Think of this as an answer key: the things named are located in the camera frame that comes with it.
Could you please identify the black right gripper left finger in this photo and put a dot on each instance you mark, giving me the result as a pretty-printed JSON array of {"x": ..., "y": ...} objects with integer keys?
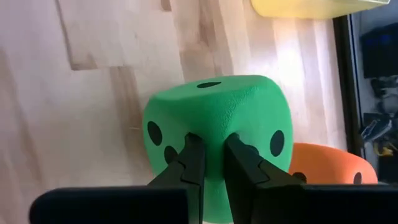
[{"x": 186, "y": 174}]

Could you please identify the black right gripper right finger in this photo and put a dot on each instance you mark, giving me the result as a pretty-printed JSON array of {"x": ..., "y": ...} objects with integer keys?
[{"x": 248, "y": 174}]

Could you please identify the green foam die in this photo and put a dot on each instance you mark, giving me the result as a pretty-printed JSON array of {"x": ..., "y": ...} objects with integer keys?
[{"x": 224, "y": 109}]

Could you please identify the orange foam die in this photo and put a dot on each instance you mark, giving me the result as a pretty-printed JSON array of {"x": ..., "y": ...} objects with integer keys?
[{"x": 326, "y": 161}]

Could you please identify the yellow translucent plastic tray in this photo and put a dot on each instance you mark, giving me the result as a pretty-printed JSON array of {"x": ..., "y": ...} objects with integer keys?
[{"x": 311, "y": 7}]

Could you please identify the black monitor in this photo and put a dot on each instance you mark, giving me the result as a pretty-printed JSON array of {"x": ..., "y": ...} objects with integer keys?
[{"x": 379, "y": 49}]

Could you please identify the black metal table frame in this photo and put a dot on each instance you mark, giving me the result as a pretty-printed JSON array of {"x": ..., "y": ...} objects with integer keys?
[{"x": 345, "y": 77}]

